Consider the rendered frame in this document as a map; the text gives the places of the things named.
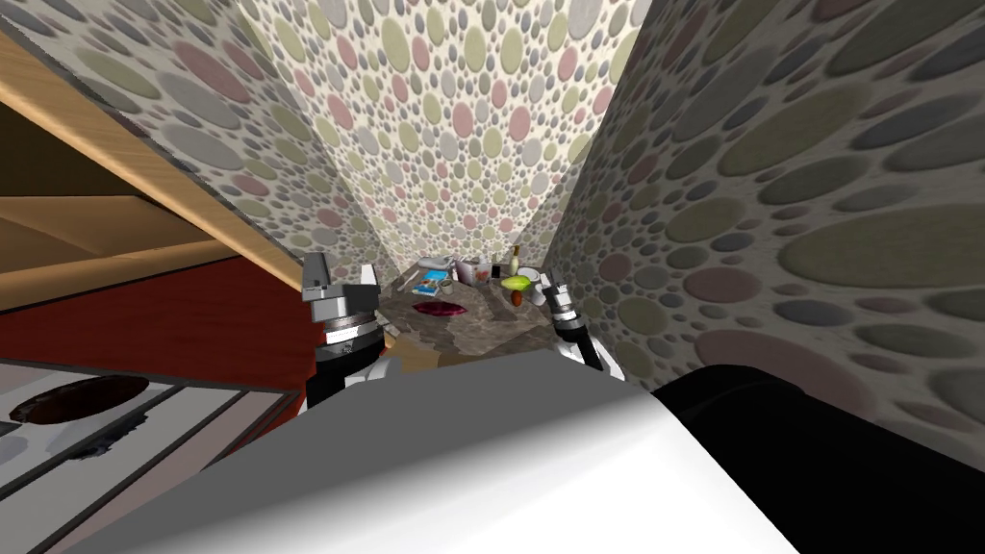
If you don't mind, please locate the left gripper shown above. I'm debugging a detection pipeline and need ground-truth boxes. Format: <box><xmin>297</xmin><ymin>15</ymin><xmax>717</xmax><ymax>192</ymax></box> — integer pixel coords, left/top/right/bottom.
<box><xmin>301</xmin><ymin>252</ymin><xmax>383</xmax><ymax>324</ymax></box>

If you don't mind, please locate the wooden cupboard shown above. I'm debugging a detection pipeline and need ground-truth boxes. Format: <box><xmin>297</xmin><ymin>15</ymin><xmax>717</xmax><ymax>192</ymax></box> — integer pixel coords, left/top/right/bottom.
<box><xmin>0</xmin><ymin>30</ymin><xmax>306</xmax><ymax>314</ymax></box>

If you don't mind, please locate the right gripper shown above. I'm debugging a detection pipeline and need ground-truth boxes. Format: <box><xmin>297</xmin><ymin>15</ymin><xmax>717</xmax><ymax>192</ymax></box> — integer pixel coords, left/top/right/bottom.
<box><xmin>542</xmin><ymin>269</ymin><xmax>572</xmax><ymax>314</ymax></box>

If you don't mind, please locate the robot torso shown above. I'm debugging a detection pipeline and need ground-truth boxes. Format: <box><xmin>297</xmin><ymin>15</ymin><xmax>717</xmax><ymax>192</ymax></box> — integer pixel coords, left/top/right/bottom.
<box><xmin>64</xmin><ymin>347</ymin><xmax>803</xmax><ymax>554</ymax></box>

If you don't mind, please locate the white patterned box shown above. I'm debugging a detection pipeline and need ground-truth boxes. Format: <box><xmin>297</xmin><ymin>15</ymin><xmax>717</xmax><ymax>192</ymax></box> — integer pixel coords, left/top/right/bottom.
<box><xmin>455</xmin><ymin>260</ymin><xmax>494</xmax><ymax>289</ymax></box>

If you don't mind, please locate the blue book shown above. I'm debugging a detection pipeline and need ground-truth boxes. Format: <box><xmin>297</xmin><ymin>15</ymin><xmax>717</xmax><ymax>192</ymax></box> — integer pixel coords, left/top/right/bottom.
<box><xmin>411</xmin><ymin>268</ymin><xmax>451</xmax><ymax>297</ymax></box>

